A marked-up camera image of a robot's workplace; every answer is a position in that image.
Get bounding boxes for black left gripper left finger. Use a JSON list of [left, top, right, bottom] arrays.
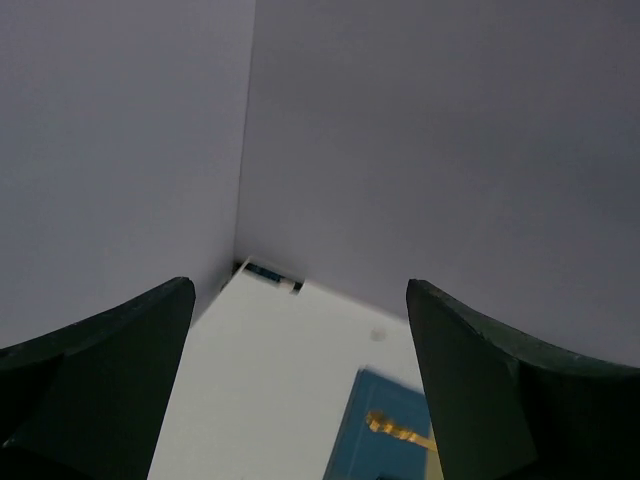
[[1, 277, 195, 479]]

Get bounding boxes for gold fork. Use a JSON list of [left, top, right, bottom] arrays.
[[365, 410, 438, 452]]

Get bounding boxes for blue beige placemat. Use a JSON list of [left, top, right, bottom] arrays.
[[324, 369, 435, 479]]

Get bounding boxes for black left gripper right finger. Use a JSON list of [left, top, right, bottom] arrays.
[[406, 279, 639, 479]]

